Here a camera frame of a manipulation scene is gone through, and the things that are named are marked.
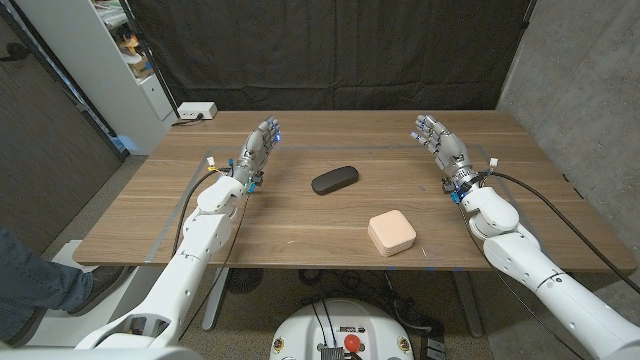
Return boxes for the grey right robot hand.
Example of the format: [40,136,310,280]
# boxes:
[410,113,481,194]

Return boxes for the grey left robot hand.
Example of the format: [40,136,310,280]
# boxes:
[230,115,282,189]

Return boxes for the pink square jewelry box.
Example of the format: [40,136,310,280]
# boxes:
[367,209,418,258]

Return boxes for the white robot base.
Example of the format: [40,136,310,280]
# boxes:
[268,298,415,360]

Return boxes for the black glasses case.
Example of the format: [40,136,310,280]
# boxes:
[311,165,360,197]

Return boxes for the small cardboard box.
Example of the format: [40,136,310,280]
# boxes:
[127,53,155,80]

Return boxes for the white power strip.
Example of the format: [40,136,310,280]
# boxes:
[177,101,219,121]

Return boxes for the grey tape outline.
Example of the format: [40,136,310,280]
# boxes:
[144,144,561,271]

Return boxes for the black backdrop curtain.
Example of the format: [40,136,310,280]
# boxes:
[127,0,536,112]

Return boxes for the black stand pole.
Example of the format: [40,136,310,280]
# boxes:
[118,0,181,120]

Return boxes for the grey table leg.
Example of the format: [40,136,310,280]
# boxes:
[452,269,485,339]
[201,268,230,332]

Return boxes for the yellow toy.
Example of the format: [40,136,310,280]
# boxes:
[118,35,141,56]

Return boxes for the white shelf unit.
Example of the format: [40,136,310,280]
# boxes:
[14,0,179,156]

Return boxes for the black power adapter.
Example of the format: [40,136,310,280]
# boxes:
[419,319,447,360]

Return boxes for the dark grey shoe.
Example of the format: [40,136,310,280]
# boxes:
[67,265,129,317]

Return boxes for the white floor platform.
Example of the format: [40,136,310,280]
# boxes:
[29,239,166,349]

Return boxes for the person's leg in jeans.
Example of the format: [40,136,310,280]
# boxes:
[0,227,95,341]

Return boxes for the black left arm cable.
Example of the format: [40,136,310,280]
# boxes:
[172,167,231,256]

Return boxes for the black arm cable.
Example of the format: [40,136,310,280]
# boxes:
[172,167,231,256]
[489,170,640,295]

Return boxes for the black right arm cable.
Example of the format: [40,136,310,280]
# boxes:
[489,170,640,295]

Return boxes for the black door handle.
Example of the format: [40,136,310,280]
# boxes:
[0,42,30,64]

